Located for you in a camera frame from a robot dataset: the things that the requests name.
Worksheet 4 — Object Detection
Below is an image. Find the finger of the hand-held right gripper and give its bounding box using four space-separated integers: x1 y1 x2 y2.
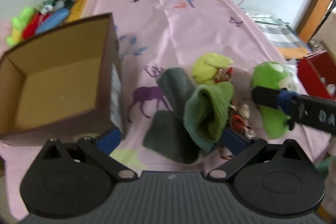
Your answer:
251 86 298 115

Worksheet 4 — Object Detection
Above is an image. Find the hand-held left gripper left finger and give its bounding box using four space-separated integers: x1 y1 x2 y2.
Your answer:
39 126 139 183

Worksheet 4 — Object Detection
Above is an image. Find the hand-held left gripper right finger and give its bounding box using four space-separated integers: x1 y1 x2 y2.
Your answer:
207 127 302 180

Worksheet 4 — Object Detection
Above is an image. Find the green mushroom plush toy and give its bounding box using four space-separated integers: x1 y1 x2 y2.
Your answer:
251 61 297 140

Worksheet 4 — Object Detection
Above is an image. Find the small red white toy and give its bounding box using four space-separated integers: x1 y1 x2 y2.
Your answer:
228 103 254 138
215 67 235 83

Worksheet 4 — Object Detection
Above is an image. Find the green towel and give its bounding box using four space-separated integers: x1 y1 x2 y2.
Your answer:
183 81 235 153

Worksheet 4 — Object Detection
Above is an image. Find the grey towel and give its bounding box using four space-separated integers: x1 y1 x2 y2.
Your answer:
143 67 204 165

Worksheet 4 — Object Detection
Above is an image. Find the yellow-green plush toy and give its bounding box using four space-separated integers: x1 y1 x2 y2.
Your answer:
190 53 234 84

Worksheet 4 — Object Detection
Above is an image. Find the brown cardboard box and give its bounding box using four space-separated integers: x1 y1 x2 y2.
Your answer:
0 13 124 146

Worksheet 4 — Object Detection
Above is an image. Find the red box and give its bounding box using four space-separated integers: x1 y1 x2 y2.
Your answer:
297 50 336 101

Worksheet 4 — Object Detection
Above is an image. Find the grey striped cloth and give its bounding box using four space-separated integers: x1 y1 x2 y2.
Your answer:
245 9 311 58

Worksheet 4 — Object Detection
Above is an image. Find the pink printed tablecloth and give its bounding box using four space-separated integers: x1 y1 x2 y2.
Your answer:
0 0 331 222

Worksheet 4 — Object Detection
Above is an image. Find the blue glasses case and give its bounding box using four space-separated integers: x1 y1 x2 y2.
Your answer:
35 7 69 35

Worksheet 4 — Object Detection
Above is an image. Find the yellow book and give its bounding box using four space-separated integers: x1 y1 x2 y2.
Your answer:
66 0 89 23

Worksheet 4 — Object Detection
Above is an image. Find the red plush toy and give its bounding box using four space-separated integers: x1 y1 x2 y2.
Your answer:
22 13 50 40

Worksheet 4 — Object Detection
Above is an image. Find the green yellow plush toy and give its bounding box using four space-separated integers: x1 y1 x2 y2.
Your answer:
6 6 36 46

